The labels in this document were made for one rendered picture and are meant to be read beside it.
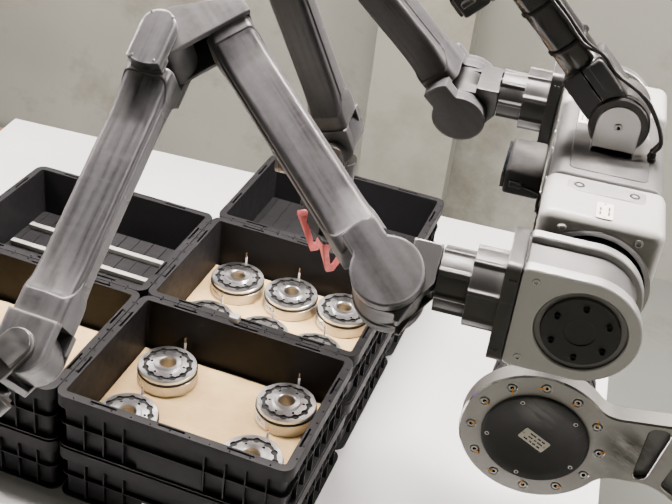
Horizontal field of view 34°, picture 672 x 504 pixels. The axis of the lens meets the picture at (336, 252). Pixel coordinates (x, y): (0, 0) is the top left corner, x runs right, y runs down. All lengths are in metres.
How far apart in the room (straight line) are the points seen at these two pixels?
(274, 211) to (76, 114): 2.01
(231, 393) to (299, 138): 0.81
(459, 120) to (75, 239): 0.62
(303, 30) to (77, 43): 2.67
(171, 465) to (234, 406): 0.20
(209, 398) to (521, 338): 0.88
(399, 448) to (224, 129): 2.25
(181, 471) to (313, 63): 0.66
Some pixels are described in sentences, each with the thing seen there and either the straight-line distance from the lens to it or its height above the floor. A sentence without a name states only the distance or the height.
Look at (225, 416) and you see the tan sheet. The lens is 1.87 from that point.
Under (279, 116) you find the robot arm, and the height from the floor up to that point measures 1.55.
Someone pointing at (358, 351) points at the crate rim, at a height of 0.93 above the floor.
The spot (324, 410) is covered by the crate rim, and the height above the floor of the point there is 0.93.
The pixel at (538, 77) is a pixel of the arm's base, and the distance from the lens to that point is 1.56.
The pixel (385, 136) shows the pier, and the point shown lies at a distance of 3.72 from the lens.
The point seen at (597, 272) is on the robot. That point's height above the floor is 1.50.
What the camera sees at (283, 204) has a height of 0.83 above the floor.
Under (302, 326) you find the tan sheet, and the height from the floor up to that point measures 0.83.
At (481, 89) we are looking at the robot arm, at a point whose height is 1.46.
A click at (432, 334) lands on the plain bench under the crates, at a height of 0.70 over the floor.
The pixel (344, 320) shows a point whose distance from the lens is 2.06.
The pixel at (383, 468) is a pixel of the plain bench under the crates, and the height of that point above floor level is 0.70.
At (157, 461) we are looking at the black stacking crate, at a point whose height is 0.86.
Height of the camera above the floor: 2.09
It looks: 33 degrees down
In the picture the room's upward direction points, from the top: 8 degrees clockwise
